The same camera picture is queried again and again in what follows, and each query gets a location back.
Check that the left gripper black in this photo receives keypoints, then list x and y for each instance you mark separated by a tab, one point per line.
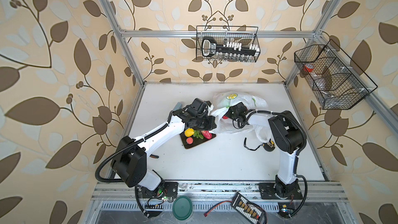
210	126

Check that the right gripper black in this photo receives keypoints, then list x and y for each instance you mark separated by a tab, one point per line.
227	113

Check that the yellow fake lemon with leaves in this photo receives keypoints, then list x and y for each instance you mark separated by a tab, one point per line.
193	133

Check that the white plastic bag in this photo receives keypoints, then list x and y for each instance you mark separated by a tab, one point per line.
256	121

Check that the pink fake peach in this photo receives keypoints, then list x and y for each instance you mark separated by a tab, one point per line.
189	141

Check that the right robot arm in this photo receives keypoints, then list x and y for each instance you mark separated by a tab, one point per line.
288	136

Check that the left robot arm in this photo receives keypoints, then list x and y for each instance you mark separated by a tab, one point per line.
128	164

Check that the light blue stapler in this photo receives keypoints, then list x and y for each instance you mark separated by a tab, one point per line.
177	107

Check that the black square tray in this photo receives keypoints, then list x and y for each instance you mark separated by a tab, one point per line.
195	141

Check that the black tool set in basket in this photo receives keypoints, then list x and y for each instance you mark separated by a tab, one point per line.
210	47

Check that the red cap plastic bottle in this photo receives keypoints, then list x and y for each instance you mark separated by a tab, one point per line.
317	82

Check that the green round lid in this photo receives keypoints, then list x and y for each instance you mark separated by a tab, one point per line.
182	208

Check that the black connector board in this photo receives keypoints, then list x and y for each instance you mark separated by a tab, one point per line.
250	211

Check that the small circuit board right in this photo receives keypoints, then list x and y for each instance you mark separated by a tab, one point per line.
285	211

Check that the small black strap tool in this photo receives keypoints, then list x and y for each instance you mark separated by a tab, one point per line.
268	146

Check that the black wire basket centre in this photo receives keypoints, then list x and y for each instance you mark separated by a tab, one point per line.
245	35

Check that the black wire basket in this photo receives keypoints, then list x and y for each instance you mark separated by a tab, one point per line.
346	79
245	35

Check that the black wire basket right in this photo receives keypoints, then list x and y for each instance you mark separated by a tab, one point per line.
346	79

